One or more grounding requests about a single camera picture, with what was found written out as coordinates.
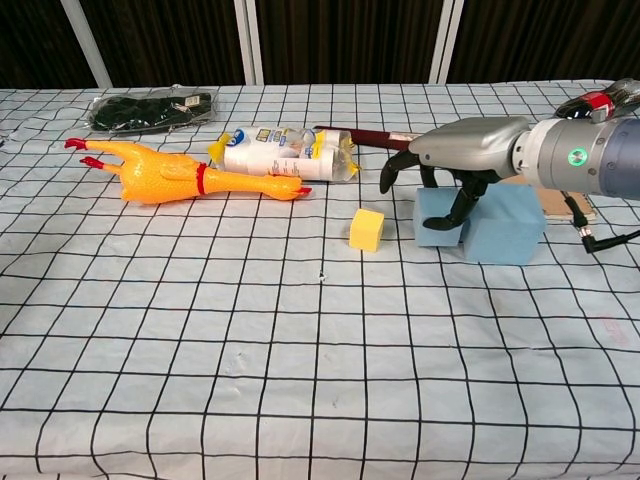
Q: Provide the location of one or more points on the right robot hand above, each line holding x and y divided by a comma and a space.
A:
475, 142

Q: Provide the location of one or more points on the large blue foam cube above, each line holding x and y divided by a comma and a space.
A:
510, 230

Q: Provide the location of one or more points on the medium blue foam cube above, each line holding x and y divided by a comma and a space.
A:
435, 237

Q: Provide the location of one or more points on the small yellow foam cube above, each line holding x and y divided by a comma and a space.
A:
366, 230

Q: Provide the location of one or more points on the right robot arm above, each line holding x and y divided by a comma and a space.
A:
590, 155

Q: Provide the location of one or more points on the dark red folded fan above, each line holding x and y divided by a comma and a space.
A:
375, 137

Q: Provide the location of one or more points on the brown spiral notebook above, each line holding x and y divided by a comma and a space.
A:
560, 205

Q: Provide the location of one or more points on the cola bottle with red label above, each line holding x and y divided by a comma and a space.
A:
597, 102

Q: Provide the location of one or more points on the black grid white tablecloth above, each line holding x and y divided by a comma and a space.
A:
250, 325

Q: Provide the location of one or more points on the yellow rubber chicken toy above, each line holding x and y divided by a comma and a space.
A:
160, 175

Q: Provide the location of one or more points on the black gloves in plastic bag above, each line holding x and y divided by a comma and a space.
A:
150, 111

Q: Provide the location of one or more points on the upright white partition post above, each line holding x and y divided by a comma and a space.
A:
248, 40

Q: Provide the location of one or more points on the slanted white partition post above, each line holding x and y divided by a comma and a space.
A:
87, 45

